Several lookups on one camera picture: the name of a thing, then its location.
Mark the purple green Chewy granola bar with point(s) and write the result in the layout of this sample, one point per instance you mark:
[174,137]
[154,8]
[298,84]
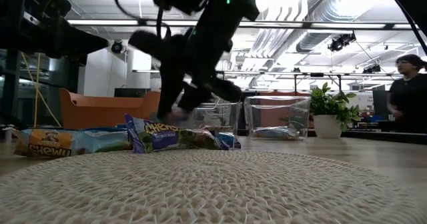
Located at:
[166,139]

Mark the green plant in white pot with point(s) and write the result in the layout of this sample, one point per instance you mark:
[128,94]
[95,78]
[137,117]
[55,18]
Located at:
[327,125]

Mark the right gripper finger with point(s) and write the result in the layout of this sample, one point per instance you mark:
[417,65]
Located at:
[195,97]
[169,87]

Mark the blue Chewy granola bar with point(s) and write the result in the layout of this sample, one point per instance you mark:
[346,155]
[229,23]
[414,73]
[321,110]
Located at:
[230,140]

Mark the orange plastic bin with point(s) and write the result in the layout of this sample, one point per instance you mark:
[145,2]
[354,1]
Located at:
[100,112]

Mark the yellow Chewy snack bar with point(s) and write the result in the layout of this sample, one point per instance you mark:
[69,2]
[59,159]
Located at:
[66,144]

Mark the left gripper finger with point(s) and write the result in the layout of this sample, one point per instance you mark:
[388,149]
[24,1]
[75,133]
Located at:
[83,44]

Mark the round woven beige mat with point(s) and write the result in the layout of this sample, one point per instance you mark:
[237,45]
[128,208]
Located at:
[213,190]

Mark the silver ventilation duct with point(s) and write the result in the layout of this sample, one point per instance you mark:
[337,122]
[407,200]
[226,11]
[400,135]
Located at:
[333,4]

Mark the long ceiling light strip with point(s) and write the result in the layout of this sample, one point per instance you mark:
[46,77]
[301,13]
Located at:
[106,22]

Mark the black aluminium table frame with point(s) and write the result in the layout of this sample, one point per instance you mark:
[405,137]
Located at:
[367,137]

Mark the clear plastic bin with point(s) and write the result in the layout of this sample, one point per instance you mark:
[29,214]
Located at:
[227,117]
[283,114]

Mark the person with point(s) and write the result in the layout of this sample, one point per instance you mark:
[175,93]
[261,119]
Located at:
[410,97]

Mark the black computer monitor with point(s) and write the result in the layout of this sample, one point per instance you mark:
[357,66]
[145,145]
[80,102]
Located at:
[131,93]
[380,104]

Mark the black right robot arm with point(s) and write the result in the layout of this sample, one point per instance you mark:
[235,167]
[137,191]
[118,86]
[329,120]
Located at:
[233,10]

